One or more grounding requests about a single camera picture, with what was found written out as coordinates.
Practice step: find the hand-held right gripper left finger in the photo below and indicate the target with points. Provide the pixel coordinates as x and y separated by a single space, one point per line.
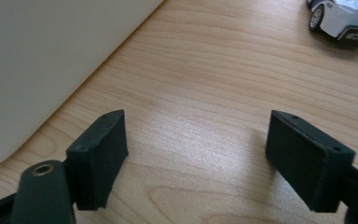
101 161

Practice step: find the white toy police car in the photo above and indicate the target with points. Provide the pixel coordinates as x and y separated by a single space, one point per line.
341 17

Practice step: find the white rounded panel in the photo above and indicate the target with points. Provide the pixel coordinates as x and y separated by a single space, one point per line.
34 65

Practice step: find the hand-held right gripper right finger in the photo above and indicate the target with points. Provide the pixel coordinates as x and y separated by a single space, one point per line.
304 161

